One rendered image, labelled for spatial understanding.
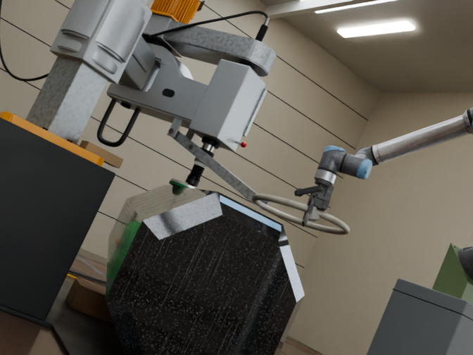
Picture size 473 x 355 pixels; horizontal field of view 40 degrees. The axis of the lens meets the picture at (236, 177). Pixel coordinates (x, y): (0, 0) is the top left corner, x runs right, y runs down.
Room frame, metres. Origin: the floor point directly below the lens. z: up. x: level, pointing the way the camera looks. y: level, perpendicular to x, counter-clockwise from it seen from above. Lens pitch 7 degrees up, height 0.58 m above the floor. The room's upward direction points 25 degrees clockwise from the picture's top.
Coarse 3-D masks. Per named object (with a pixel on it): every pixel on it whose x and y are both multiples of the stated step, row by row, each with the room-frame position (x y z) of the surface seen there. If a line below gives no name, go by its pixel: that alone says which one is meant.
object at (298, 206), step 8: (256, 200) 3.00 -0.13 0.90; (264, 200) 2.92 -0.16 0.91; (272, 200) 2.87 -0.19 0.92; (280, 200) 2.84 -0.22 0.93; (288, 200) 2.83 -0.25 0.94; (264, 208) 3.20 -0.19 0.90; (272, 208) 3.23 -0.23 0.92; (296, 208) 2.82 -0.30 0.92; (304, 208) 2.80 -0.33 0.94; (280, 216) 3.26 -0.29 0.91; (288, 216) 3.26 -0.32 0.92; (320, 216) 2.81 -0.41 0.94; (328, 216) 2.82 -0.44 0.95; (312, 224) 3.24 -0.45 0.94; (336, 224) 2.86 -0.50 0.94; (344, 224) 2.89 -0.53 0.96; (328, 232) 3.18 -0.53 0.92; (336, 232) 3.12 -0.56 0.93; (344, 232) 3.01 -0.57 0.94
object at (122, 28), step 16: (80, 0) 2.97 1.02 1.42; (96, 0) 2.92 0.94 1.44; (80, 16) 2.94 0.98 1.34; (96, 16) 2.92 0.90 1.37; (112, 16) 2.93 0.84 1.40; (128, 16) 2.97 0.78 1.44; (64, 32) 3.00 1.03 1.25; (80, 32) 2.92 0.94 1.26; (112, 32) 2.94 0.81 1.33; (128, 32) 3.00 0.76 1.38; (112, 48) 2.96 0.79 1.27; (128, 48) 3.05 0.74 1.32; (144, 48) 3.40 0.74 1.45; (128, 64) 3.31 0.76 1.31; (144, 64) 3.47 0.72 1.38; (128, 80) 3.49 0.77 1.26; (144, 80) 3.59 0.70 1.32
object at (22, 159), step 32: (0, 128) 2.72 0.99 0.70; (0, 160) 2.74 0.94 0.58; (32, 160) 2.79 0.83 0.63; (64, 160) 2.84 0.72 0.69; (0, 192) 2.77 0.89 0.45; (32, 192) 2.82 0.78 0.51; (64, 192) 2.87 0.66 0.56; (96, 192) 2.92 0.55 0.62; (0, 224) 2.79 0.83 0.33; (32, 224) 2.84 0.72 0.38; (64, 224) 2.89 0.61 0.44; (0, 256) 2.82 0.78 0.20; (32, 256) 2.87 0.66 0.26; (64, 256) 2.92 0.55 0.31; (0, 288) 2.84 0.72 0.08; (32, 288) 2.89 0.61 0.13; (32, 320) 2.89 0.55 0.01
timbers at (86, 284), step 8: (80, 280) 3.73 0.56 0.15; (88, 280) 4.07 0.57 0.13; (72, 288) 3.71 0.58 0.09; (80, 288) 3.55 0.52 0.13; (88, 288) 3.57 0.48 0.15; (96, 288) 3.72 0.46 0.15; (104, 288) 4.05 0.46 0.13; (72, 296) 3.61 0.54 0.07; (80, 296) 3.56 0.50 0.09; (88, 296) 3.57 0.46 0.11; (96, 296) 3.58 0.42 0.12; (104, 296) 3.60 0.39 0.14; (72, 304) 3.55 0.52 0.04; (80, 304) 3.56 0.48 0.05; (88, 304) 3.58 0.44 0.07; (96, 304) 3.59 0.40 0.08; (104, 304) 3.60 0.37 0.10; (88, 312) 3.58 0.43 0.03; (96, 312) 3.60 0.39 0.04; (104, 312) 3.61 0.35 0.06; (104, 320) 3.61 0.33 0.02; (112, 320) 3.63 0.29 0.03
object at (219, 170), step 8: (176, 136) 3.42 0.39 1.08; (184, 136) 3.40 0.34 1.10; (184, 144) 3.38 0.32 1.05; (192, 144) 3.35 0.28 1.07; (192, 152) 3.35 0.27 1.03; (200, 152) 3.33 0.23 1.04; (200, 160) 3.32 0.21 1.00; (208, 160) 3.29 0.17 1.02; (216, 168) 3.26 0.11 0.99; (224, 168) 3.23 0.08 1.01; (224, 176) 3.22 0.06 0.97; (232, 176) 3.20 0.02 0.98; (232, 184) 3.19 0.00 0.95; (240, 184) 3.17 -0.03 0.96; (240, 192) 3.16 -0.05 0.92; (248, 192) 3.14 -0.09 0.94; (248, 200) 3.13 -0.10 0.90
